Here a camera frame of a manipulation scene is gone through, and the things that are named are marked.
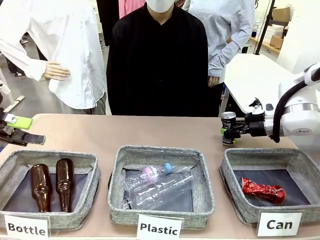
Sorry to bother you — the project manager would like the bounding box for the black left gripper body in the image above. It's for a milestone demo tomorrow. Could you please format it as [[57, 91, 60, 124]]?
[[0, 107, 16, 146]]

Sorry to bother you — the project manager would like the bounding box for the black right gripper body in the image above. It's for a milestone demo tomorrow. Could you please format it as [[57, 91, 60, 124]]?
[[244, 110, 267, 138]]

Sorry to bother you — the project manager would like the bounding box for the crushed black drink can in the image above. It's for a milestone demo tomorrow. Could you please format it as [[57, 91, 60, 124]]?
[[220, 111, 238, 146]]

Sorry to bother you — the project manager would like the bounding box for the brown glass bottle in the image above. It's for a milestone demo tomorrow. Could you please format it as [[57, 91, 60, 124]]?
[[29, 163, 54, 213], [55, 157, 75, 214]]

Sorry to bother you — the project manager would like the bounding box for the clear bottle with black ring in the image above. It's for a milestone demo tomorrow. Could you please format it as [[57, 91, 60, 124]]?
[[121, 172, 194, 210]]

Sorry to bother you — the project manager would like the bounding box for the grey fabric basket plastic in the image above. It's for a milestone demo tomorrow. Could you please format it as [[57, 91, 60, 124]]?
[[107, 144, 216, 226]]

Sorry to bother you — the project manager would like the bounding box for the grey fabric basket bottle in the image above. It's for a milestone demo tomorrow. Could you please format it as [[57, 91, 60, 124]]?
[[0, 149, 102, 231]]

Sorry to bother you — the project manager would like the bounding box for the crushed red drink can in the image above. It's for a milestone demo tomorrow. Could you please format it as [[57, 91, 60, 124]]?
[[240, 177, 287, 204]]

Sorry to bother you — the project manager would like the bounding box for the grey fabric basket can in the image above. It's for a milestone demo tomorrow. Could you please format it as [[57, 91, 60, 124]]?
[[219, 147, 320, 226]]

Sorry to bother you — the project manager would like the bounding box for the white label card Can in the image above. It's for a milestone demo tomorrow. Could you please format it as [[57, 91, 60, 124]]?
[[257, 211, 304, 237]]

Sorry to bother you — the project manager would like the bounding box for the left hand of blue-shirt figure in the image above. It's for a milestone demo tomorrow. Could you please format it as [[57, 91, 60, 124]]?
[[207, 75, 220, 88]]

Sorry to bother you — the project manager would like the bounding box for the right hand of white-shirt figure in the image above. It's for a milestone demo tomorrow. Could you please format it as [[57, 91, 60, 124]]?
[[45, 60, 71, 82]]

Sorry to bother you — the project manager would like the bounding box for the clear bottle with blue cap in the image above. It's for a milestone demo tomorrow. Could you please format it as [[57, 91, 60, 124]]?
[[161, 162, 193, 182]]

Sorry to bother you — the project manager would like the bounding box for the wooden shelf board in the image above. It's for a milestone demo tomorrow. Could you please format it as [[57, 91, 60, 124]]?
[[249, 36, 281, 55]]

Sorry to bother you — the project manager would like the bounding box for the brown cardboard box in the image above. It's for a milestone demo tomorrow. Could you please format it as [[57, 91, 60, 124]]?
[[269, 34, 285, 50], [271, 5, 293, 22]]

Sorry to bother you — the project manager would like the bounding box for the white label card Bottle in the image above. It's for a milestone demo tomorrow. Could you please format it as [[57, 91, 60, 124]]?
[[3, 213, 51, 239]]

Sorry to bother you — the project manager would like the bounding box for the black stand pole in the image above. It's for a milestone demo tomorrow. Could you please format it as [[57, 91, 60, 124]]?
[[253, 0, 274, 56]]

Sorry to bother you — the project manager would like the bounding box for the figure in light blue shirt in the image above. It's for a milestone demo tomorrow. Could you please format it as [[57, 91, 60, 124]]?
[[181, 0, 256, 117]]

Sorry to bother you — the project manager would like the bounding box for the clear bottle with pink label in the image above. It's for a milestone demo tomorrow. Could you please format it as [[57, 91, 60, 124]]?
[[123, 165, 163, 192]]

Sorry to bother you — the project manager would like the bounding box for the figure in white shirt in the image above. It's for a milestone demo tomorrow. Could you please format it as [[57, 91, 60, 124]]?
[[0, 0, 108, 116]]

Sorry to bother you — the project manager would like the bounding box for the person in black shirt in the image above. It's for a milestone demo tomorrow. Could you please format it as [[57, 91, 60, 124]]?
[[105, 0, 210, 117]]

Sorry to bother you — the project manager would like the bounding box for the white label card Plastic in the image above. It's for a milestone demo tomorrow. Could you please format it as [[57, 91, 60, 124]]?
[[136, 213, 185, 239]]

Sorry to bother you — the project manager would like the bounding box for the white face mask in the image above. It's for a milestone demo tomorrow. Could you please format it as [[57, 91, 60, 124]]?
[[145, 0, 176, 13]]

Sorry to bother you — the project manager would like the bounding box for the pink garment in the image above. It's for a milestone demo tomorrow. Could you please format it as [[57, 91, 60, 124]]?
[[118, 0, 147, 20]]

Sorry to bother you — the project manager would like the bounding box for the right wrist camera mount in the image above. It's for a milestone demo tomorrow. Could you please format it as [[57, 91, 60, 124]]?
[[248, 97, 263, 114]]

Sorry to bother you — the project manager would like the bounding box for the black cable hose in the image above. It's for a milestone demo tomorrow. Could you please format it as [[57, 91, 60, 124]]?
[[272, 79, 310, 144]]

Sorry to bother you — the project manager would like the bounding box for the white desk leg frame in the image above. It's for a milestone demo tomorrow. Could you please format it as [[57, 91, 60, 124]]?
[[0, 71, 26, 113]]

